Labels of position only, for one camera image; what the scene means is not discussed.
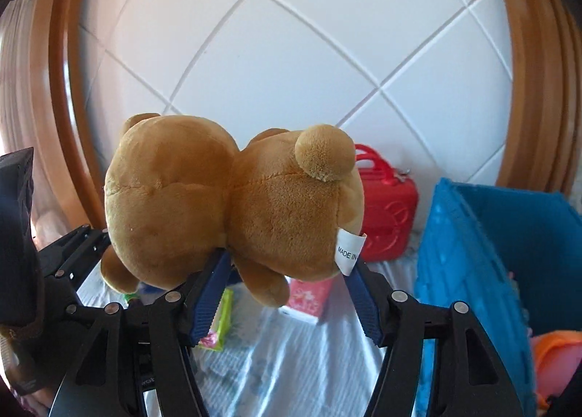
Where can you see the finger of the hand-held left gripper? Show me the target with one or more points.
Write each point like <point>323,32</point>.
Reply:
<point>63,249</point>
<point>72,280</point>

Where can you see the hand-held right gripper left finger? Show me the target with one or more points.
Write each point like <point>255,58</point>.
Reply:
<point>211,303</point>

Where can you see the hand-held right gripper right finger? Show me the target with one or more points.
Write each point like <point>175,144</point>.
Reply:
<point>366,308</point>

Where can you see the pink flowered tissue pack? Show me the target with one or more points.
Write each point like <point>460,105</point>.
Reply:
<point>309,299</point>

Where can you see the blue plastic crate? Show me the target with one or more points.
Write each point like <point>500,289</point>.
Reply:
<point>459,262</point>

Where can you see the brown bear plush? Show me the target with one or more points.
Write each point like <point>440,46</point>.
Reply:
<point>204,199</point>

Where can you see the pig plush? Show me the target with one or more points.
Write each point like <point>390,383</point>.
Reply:
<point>559,353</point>

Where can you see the green snack packet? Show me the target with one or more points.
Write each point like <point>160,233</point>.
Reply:
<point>223,321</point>

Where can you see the light blue bed sheet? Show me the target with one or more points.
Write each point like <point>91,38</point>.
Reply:
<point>282,362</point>

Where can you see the red toy suitcase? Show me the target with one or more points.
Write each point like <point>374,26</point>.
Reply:
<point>391,212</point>

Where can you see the wooden headboard frame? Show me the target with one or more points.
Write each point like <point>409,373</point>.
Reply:
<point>523,80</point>

